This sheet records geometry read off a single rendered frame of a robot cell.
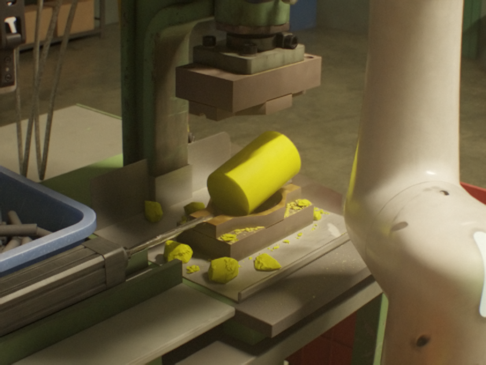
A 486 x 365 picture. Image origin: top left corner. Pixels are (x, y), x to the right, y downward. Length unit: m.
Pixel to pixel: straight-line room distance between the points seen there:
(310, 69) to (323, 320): 0.31
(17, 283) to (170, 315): 0.18
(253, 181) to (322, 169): 3.10
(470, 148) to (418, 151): 3.78
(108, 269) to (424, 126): 0.36
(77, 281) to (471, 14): 6.08
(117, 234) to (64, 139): 0.54
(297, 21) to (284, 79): 6.38
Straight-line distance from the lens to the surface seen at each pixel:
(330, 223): 1.12
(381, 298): 1.13
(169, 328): 0.87
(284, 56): 0.98
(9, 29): 0.72
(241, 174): 1.01
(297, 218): 1.08
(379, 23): 0.81
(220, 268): 0.96
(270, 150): 1.04
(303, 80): 1.02
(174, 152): 1.14
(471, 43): 6.82
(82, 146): 1.54
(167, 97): 1.10
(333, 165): 4.15
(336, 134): 4.62
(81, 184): 1.25
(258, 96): 0.95
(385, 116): 0.82
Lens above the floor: 1.47
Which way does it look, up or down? 21 degrees down
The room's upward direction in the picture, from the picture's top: 1 degrees clockwise
